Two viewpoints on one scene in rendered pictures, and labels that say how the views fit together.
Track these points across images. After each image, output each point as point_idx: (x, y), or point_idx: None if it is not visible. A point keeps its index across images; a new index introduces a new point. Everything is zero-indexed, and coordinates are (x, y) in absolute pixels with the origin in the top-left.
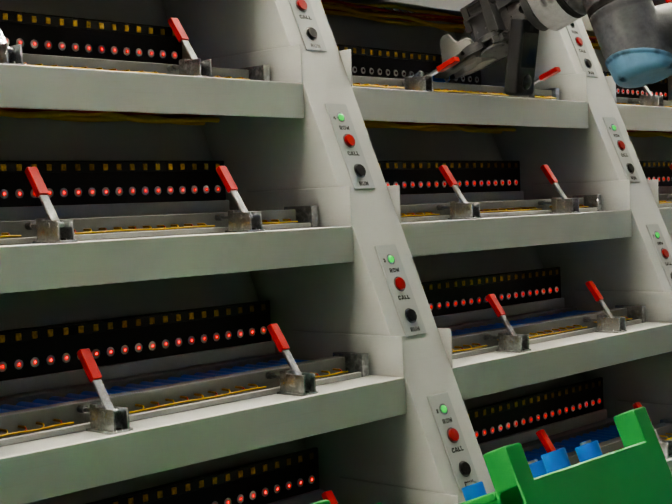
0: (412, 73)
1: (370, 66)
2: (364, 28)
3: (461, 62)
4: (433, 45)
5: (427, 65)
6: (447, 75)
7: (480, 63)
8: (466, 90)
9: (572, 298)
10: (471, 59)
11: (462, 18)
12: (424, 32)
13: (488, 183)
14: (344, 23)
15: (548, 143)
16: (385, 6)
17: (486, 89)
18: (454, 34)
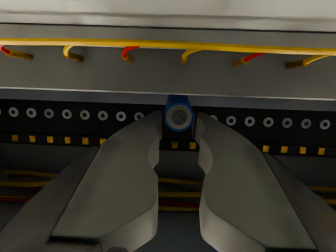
0: (138, 118)
1: (231, 127)
2: (164, 163)
3: (294, 191)
4: (47, 149)
5: (99, 130)
6: (217, 122)
7: (149, 190)
8: (176, 68)
9: None
10: (274, 222)
11: (25, 201)
12: (60, 162)
13: None
14: (194, 167)
15: None
16: (194, 208)
17: (43, 73)
18: (5, 161)
